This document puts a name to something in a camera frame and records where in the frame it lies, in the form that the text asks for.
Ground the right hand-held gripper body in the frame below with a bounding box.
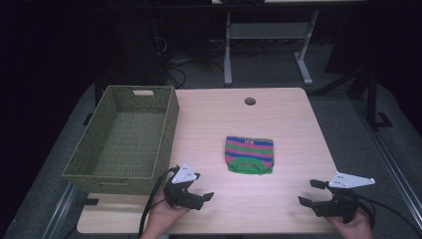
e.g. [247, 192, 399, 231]
[312, 171, 377, 224]

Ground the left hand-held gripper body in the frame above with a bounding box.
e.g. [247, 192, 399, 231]
[162, 161, 206, 211]

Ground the striped knit cloth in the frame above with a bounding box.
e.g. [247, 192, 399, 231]
[224, 135, 275, 175]

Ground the green woven basket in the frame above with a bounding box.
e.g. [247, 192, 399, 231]
[62, 85, 180, 196]

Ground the person's left hand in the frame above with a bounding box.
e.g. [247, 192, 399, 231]
[140, 189, 191, 239]

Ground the person's right hand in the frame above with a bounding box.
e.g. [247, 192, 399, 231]
[325, 208, 375, 239]

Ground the black metal stand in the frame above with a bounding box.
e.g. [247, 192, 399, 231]
[312, 64, 394, 131]

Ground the dark cabinet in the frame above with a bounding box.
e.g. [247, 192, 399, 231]
[95, 9, 169, 88]

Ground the right hand-held gripper black cable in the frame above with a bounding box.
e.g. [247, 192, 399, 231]
[356, 194, 422, 239]

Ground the aluminium floor rail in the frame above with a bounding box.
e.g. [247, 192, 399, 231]
[352, 99, 422, 232]
[41, 182, 83, 239]

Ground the bundle of floor cables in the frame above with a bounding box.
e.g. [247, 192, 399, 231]
[153, 34, 227, 90]

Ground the grey metal desk frame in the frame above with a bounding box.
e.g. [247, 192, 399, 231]
[223, 9, 320, 88]

